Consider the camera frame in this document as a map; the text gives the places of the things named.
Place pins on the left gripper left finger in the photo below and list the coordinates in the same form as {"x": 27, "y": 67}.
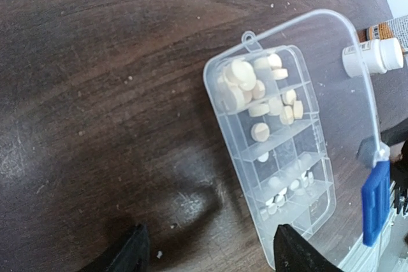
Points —
{"x": 131, "y": 252}

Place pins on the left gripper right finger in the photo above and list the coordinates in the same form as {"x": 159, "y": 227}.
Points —
{"x": 293, "y": 253}

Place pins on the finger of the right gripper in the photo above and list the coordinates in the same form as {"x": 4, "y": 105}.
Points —
{"x": 392, "y": 137}

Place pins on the small white pill bottle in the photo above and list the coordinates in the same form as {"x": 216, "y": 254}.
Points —
{"x": 380, "y": 56}

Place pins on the clear plastic pill organizer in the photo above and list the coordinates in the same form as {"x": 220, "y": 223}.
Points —
{"x": 345, "y": 195}

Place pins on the amber bottle grey cap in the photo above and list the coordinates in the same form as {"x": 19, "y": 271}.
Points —
{"x": 394, "y": 28}

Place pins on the small pills in organizer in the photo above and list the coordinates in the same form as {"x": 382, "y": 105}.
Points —
{"x": 271, "y": 207}

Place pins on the white round pills in organizer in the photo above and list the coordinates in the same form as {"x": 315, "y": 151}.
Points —
{"x": 284, "y": 177}

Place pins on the beige round pills in organizer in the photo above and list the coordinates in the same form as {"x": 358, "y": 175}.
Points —
{"x": 287, "y": 107}

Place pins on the front aluminium rail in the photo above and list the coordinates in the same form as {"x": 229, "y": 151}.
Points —
{"x": 388, "y": 254}

